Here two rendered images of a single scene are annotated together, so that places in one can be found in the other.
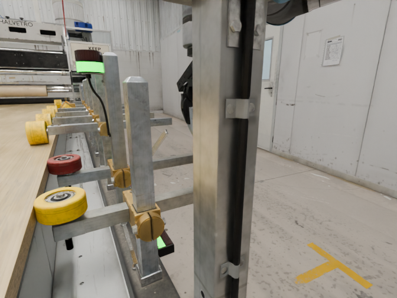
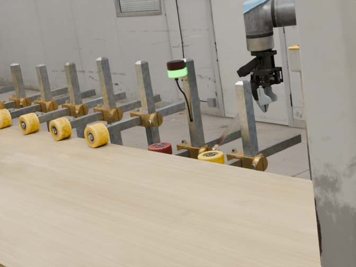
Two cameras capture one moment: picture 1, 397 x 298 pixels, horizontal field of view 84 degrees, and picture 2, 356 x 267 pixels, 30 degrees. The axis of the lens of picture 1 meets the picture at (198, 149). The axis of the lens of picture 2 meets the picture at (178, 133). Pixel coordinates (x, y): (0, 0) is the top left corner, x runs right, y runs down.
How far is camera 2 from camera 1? 1.75 m
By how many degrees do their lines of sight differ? 10
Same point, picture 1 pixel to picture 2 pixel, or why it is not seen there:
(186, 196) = (267, 149)
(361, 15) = not seen: outside the picture
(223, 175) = not seen: hidden behind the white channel
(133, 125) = (246, 106)
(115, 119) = (195, 107)
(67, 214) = (222, 160)
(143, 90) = (249, 87)
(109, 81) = (190, 79)
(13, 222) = (207, 163)
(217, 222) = not seen: hidden behind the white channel
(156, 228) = (264, 163)
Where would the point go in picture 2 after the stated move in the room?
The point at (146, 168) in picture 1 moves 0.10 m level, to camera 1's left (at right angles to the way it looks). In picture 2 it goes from (253, 129) to (223, 135)
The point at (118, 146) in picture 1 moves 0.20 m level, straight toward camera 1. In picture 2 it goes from (198, 128) to (234, 136)
